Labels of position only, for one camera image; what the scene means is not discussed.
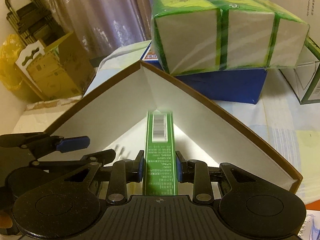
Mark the green white medicine box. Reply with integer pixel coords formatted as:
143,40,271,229
143,110,178,196

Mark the person's right hand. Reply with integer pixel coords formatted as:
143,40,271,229
0,211,13,239

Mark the brown white cardboard box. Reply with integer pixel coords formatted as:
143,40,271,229
46,61,303,193

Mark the yellow cardboard box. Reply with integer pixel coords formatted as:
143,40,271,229
15,32,95,101

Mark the blue box under tissues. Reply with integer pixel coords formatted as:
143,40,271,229
139,41,269,105

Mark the yellow plastic bag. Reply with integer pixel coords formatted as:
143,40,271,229
1,34,26,100

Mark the blue white medicine box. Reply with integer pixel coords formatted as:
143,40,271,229
298,210,320,240

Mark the green white carton box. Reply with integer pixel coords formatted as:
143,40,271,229
280,37,319,105

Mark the green tissue pack bundle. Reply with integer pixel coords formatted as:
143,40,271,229
151,0,310,76

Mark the purple curtain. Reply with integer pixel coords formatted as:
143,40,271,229
42,0,152,58

